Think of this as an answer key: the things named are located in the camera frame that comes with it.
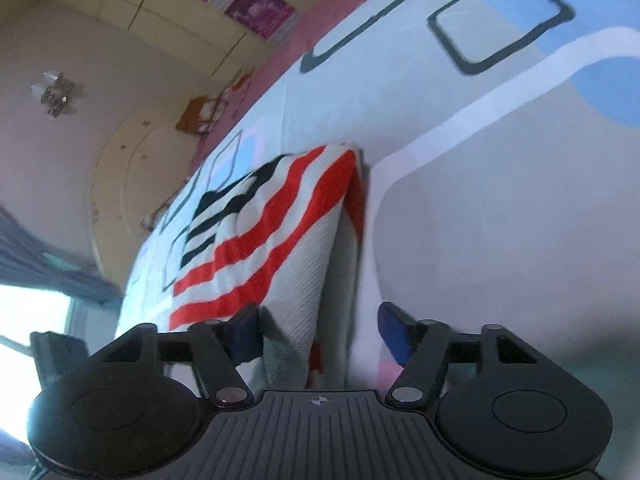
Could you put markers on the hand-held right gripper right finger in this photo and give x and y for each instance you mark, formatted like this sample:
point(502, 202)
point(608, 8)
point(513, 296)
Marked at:
point(392, 334)

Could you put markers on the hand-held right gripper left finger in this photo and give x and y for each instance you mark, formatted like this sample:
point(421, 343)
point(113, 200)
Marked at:
point(245, 335)

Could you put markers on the white black red striped shirt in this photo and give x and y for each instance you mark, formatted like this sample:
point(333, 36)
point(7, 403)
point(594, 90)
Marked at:
point(260, 250)

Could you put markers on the blue grey curtain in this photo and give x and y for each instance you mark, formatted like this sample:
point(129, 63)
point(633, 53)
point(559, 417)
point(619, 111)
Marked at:
point(45, 255)

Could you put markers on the brown patterned pillow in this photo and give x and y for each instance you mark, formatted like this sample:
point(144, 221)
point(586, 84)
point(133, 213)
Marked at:
point(157, 216)

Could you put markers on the cream round headboard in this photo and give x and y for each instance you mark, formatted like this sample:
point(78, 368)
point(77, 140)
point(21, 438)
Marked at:
point(125, 170)

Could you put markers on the orange patterned pillow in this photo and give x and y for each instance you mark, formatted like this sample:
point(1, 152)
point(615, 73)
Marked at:
point(202, 114)

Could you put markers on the cream wardrobe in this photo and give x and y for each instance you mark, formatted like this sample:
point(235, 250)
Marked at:
point(150, 5)

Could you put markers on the metal wall lamp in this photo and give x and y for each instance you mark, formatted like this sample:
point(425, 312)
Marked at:
point(54, 94)

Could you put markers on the purple wall poster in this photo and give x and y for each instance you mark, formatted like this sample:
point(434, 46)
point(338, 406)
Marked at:
point(260, 7)

